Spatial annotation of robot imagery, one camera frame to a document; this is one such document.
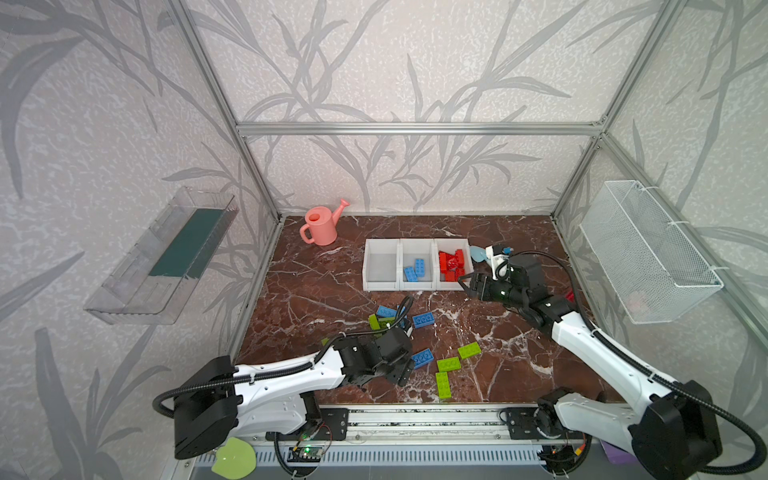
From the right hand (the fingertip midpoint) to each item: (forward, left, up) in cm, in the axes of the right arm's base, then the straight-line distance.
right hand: (468, 272), depth 82 cm
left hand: (-19, +17, -13) cm, 29 cm away
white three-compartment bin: (+17, +25, -18) cm, 35 cm away
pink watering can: (+26, +47, -9) cm, 55 cm away
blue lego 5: (-18, +13, -18) cm, 28 cm away
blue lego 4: (-6, +12, -17) cm, 22 cm away
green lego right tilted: (-15, -1, -18) cm, 24 cm away
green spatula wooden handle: (-41, +58, -17) cm, 73 cm away
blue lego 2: (+12, +12, -16) cm, 24 cm away
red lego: (+14, +3, -14) cm, 20 cm away
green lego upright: (-7, +27, -16) cm, 32 cm away
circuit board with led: (-40, +42, -18) cm, 61 cm away
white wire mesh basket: (-11, -35, +16) cm, 40 cm away
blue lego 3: (-3, +24, -18) cm, 30 cm away
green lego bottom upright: (-25, +7, -17) cm, 31 cm away
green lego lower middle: (-19, +5, -17) cm, 27 cm away
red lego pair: (+14, 0, -15) cm, 21 cm away
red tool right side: (+1, -35, -15) cm, 38 cm away
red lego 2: (+9, +1, -16) cm, 19 cm away
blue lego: (+10, +16, -17) cm, 25 cm away
